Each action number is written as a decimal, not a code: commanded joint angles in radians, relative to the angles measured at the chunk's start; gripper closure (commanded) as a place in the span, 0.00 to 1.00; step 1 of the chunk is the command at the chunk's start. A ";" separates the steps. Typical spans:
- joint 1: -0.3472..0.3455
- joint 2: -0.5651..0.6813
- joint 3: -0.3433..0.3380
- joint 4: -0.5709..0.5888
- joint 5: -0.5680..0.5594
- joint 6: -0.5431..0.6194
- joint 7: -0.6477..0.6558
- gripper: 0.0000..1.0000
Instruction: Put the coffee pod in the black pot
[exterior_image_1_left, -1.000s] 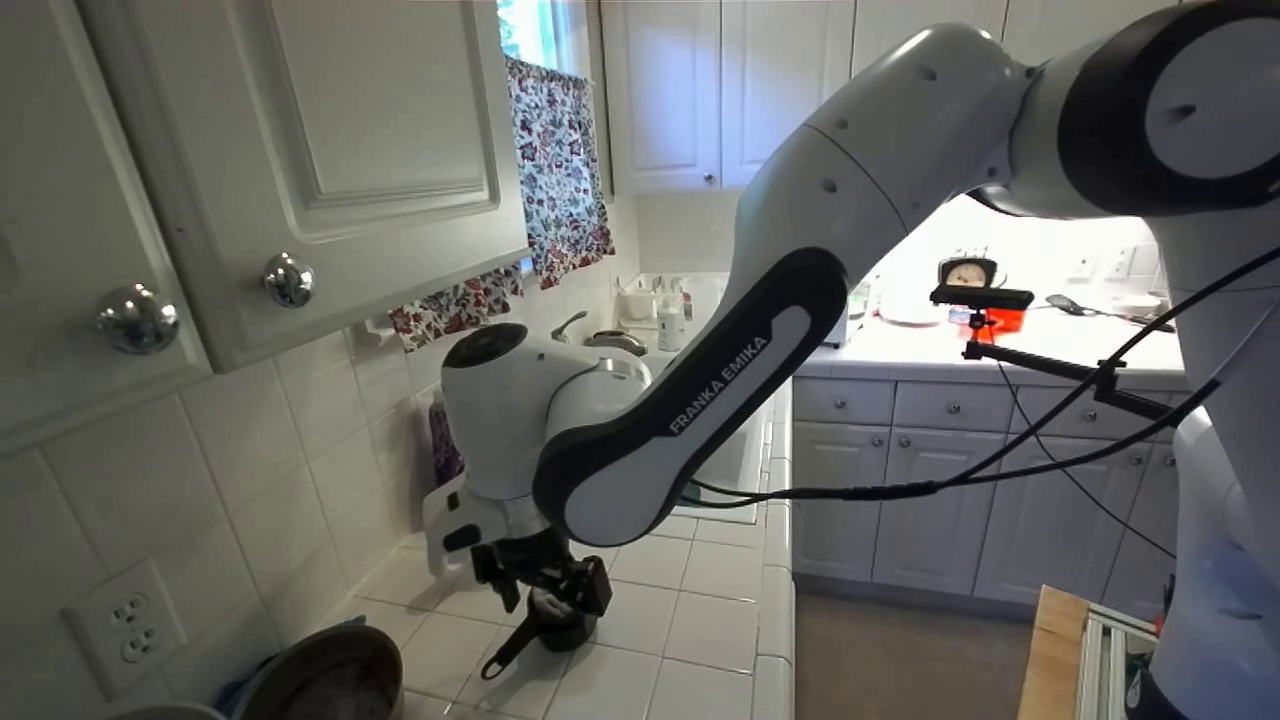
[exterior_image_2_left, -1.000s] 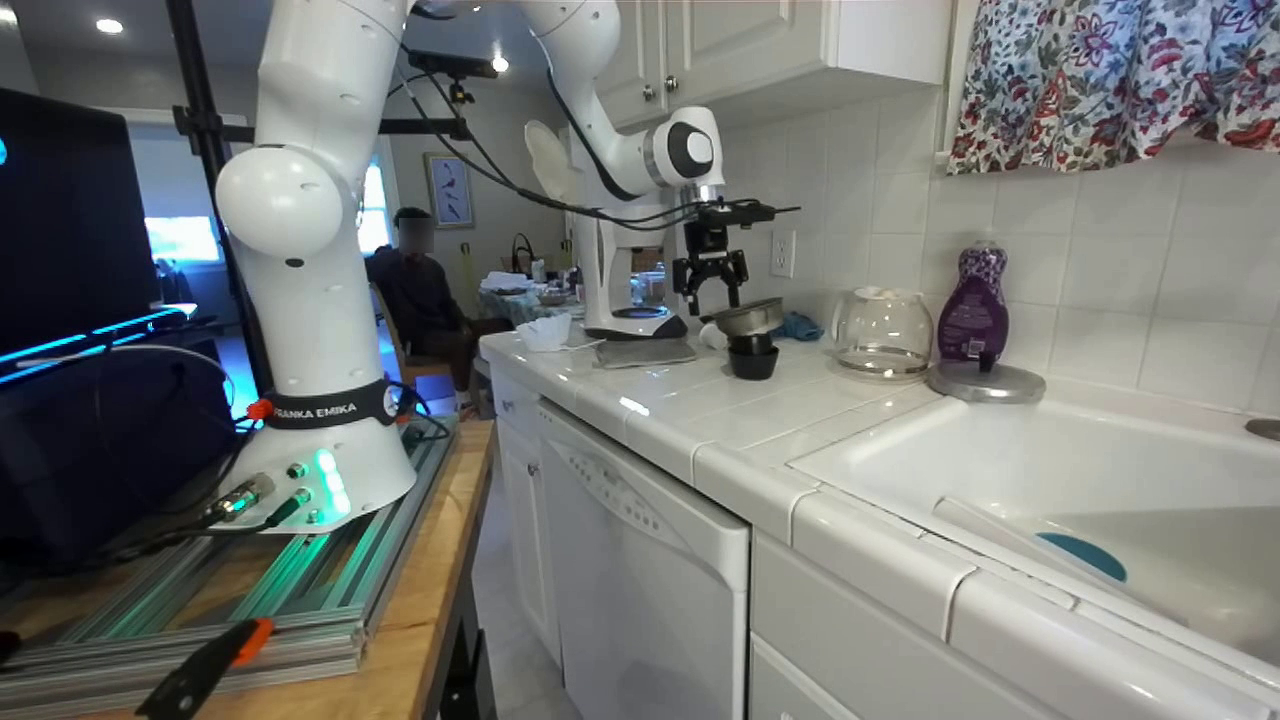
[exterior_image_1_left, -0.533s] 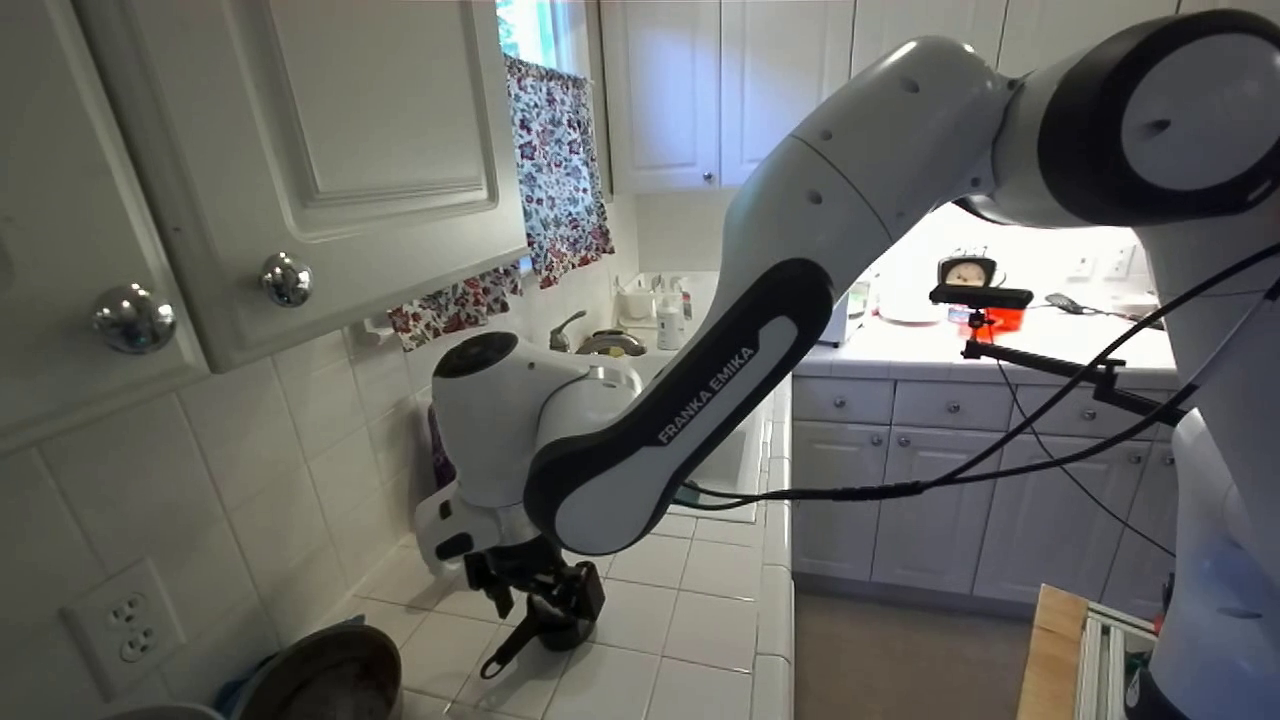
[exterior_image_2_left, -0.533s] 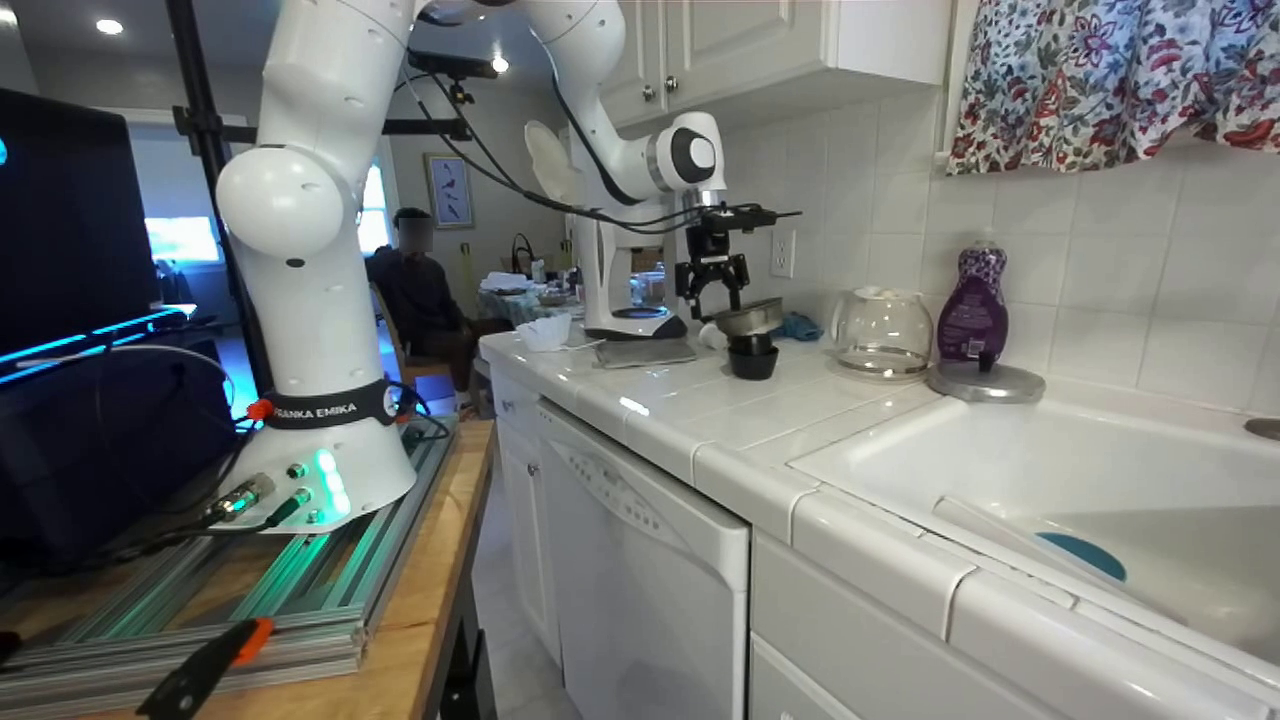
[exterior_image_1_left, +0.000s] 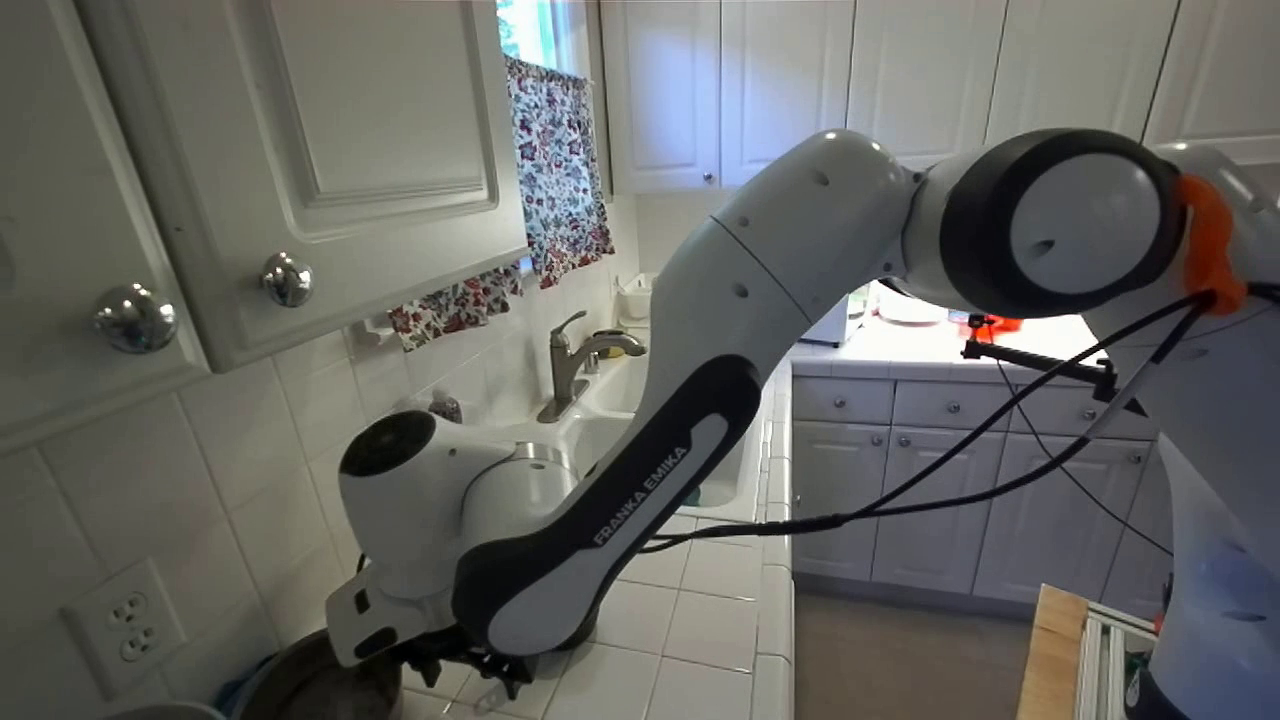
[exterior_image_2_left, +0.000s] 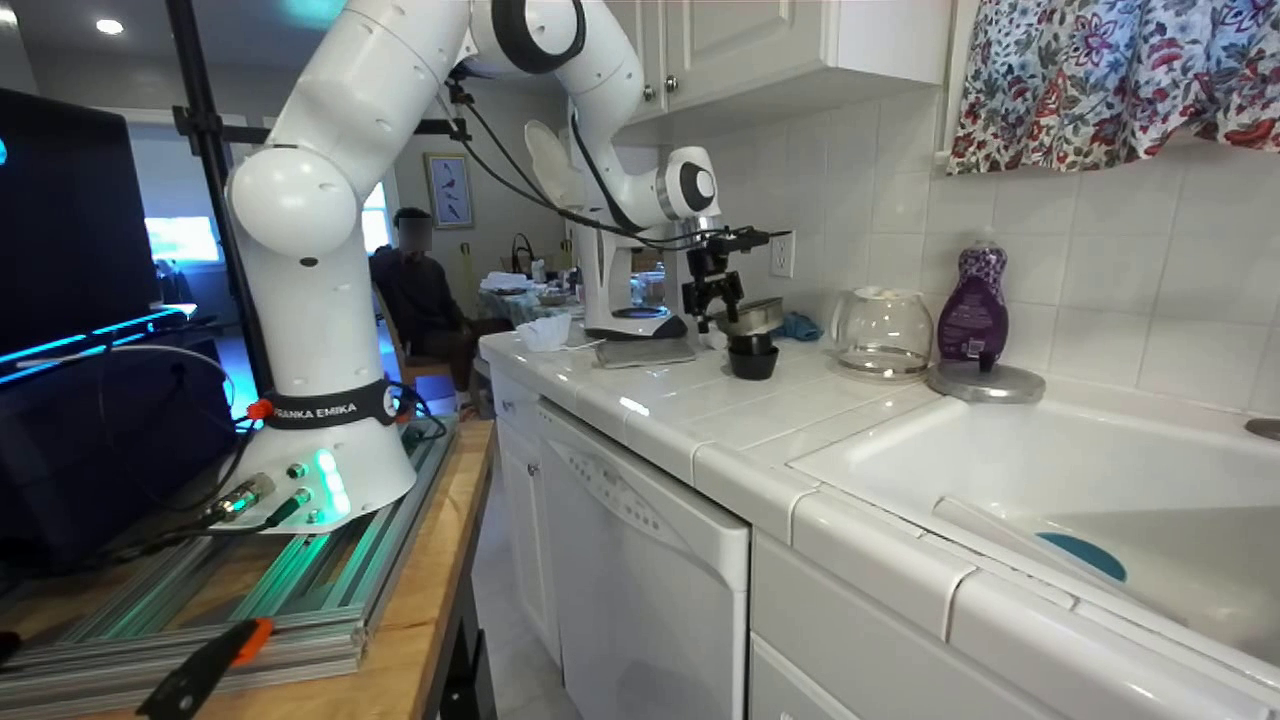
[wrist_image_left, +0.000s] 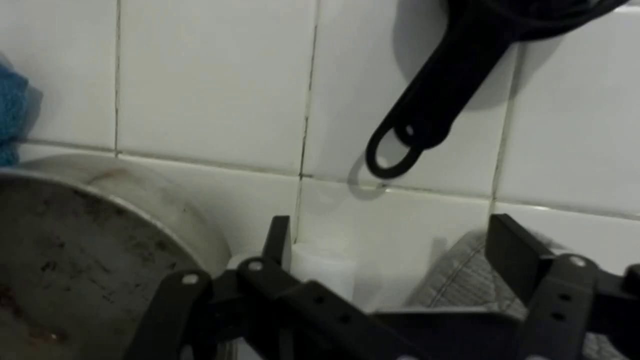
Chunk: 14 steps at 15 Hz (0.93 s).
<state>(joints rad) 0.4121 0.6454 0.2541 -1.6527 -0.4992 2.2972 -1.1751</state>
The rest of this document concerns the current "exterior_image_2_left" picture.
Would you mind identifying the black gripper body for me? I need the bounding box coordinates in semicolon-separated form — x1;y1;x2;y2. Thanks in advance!
678;246;745;301

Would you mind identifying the glass coffee carafe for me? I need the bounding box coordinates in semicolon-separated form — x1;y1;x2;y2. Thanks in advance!
828;283;937;379

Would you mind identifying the grey metal frying pan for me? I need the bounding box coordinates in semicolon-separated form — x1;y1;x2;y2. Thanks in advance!
732;294;791;341

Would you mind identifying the dark flat tray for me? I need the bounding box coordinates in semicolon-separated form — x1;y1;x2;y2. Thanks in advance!
588;327;705;368

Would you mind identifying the blue cloth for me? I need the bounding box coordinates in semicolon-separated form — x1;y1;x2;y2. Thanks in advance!
777;308;828;347

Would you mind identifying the purple soap bottle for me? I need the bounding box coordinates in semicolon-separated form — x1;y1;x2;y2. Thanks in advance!
931;241;1015;377

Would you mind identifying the grey round metal lid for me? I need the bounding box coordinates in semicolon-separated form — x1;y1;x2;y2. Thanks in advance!
922;358;1048;408

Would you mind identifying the white dishwasher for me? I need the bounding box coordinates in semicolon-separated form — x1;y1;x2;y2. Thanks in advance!
526;398;757;720

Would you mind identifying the seated person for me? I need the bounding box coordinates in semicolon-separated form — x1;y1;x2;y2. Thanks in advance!
367;203;484;394

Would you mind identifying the narrow white cabinet door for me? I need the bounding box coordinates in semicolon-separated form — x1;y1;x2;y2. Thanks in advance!
484;379;562;674

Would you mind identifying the white under-sink cabinet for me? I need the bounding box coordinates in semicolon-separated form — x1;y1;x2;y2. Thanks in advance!
739;529;1280;720

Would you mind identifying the white double sink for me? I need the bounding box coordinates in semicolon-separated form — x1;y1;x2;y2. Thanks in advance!
789;387;1280;674

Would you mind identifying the wooden table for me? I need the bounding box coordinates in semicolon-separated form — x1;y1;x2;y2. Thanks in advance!
0;413;499;720

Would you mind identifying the teal item in sink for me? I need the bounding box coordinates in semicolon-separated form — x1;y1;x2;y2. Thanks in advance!
1030;529;1130;589

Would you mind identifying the floral curtain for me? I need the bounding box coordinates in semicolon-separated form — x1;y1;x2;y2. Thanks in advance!
938;0;1280;179

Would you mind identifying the black metal pole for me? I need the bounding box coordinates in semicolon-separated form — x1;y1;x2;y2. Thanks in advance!
161;0;278;403

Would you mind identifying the black and orange clamp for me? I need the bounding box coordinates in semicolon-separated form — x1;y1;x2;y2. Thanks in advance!
132;611;278;720

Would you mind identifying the black computer case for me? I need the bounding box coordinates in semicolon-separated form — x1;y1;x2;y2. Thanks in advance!
0;346;243;581

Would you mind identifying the black monitor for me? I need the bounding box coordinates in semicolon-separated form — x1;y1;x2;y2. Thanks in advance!
0;83;167;359

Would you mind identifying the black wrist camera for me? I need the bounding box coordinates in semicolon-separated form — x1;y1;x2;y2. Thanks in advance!
636;220;797;260

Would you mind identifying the white wall outlet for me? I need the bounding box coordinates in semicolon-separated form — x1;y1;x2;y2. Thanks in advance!
763;226;802;283

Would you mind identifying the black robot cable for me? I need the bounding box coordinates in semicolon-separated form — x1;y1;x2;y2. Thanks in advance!
439;77;701;253

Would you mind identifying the framed wall picture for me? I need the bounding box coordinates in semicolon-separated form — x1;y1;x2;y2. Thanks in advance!
424;149;481;238

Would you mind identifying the aluminium profile frame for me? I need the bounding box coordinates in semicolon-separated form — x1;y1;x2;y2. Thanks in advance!
0;424;464;688

